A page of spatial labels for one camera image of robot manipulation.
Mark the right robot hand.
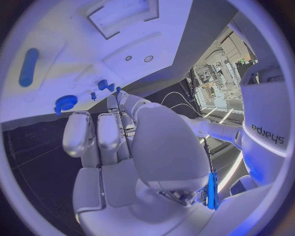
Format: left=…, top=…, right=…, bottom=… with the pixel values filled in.
left=61, top=89, right=216, bottom=236

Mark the white task board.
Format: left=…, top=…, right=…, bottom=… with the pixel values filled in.
left=0, top=0, right=194, bottom=128

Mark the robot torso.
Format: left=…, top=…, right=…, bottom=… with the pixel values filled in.
left=238, top=61, right=290, bottom=190

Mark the blue gear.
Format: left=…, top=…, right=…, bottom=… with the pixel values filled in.
left=55, top=94, right=78, bottom=112

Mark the blue long cylinder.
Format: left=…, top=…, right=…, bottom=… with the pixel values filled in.
left=18, top=48, right=40, bottom=88

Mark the white cable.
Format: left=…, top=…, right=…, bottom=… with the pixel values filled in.
left=169, top=103, right=205, bottom=117
left=160, top=91, right=204, bottom=117

